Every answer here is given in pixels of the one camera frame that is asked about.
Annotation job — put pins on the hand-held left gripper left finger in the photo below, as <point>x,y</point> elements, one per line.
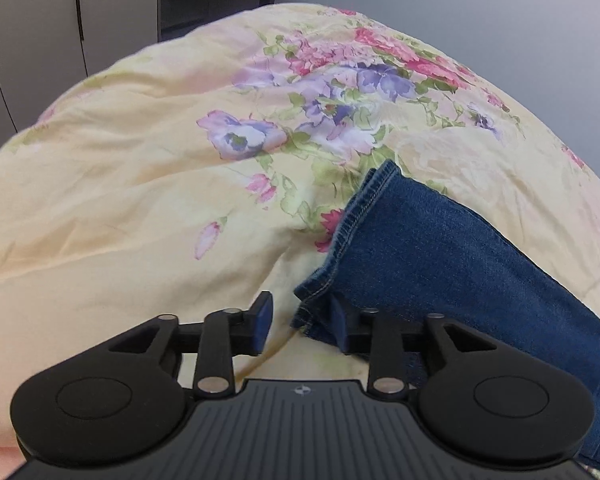
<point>262,325</point>

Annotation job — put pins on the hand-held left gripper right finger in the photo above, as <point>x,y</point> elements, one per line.
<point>340,326</point>

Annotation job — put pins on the blue denim pants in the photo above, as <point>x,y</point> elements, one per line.
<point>430,260</point>

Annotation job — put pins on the yellow floral blanket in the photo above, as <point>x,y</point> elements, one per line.
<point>130,185</point>

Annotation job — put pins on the white wardrobe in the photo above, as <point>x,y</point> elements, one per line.
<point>40,20</point>

